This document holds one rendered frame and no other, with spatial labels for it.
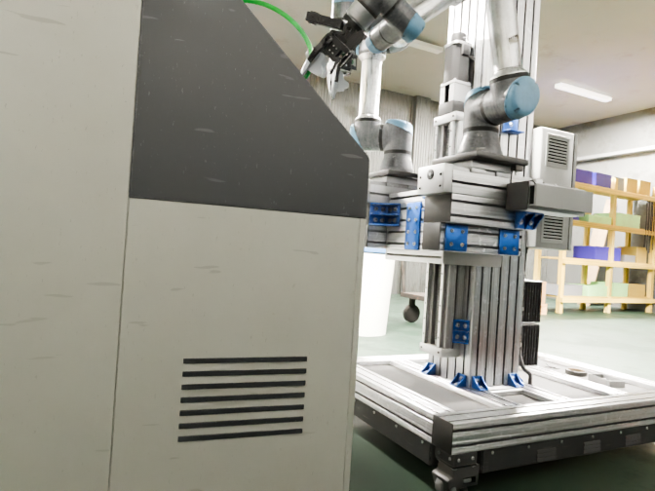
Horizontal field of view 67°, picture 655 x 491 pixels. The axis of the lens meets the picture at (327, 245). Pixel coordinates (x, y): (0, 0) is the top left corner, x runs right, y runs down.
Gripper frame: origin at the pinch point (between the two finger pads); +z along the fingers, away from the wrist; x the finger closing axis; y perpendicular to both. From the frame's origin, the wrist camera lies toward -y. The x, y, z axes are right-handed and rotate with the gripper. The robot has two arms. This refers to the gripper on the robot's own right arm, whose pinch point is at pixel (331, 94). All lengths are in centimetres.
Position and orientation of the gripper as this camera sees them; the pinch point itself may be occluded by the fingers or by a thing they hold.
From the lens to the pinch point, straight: 177.0
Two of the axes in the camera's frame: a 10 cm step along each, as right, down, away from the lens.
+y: 9.3, 0.6, 3.5
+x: -3.5, -0.1, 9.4
